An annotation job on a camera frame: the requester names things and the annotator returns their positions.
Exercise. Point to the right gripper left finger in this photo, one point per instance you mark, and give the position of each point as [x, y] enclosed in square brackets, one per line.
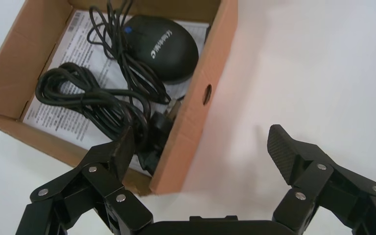
[87, 194]

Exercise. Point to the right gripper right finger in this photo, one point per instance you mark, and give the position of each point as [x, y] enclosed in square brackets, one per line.
[337, 194]

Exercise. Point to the brown cardboard storage box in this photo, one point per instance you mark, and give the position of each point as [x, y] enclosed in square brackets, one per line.
[191, 129]

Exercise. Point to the white printed instruction sheet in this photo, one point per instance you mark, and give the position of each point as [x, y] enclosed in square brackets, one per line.
[74, 48]

